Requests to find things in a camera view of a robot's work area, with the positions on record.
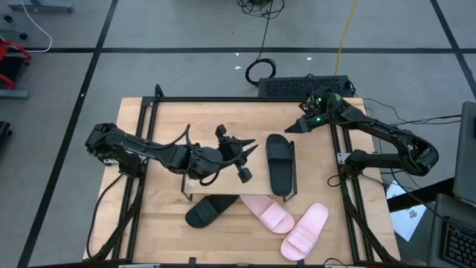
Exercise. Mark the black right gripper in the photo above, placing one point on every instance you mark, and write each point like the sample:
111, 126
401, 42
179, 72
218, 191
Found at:
323, 111

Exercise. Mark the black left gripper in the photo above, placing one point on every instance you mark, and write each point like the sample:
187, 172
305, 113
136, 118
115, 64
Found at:
208, 160

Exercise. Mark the black slide sandal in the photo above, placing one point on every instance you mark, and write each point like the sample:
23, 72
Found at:
208, 214
279, 175

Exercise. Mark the pink slide sandal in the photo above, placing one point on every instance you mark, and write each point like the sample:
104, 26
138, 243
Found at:
267, 214
305, 232

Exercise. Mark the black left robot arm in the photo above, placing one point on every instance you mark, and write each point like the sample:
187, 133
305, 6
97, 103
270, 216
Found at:
130, 145

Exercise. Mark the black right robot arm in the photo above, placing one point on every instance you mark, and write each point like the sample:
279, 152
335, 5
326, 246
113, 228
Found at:
390, 130

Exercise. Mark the black desk bar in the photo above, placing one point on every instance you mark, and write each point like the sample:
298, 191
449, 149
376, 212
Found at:
420, 195

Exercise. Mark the white paper sheet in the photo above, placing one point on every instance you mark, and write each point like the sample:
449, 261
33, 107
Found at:
407, 219

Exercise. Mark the grey laptop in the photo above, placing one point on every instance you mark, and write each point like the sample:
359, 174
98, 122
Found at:
465, 149

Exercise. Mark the grey metal base bar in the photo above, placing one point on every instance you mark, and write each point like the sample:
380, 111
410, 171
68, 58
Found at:
13, 94
41, 6

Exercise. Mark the black equipment base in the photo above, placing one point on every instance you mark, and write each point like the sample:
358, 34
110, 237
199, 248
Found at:
4, 132

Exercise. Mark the small black caster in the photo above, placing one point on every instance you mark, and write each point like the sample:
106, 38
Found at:
23, 36
7, 18

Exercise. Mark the wooden shelf with black frame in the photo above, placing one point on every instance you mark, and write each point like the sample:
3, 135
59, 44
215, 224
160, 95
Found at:
256, 175

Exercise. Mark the black aluminium table frame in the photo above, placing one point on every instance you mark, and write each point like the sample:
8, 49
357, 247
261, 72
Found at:
223, 99

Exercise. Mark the red tubular cart frame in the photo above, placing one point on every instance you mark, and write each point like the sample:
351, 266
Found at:
15, 45

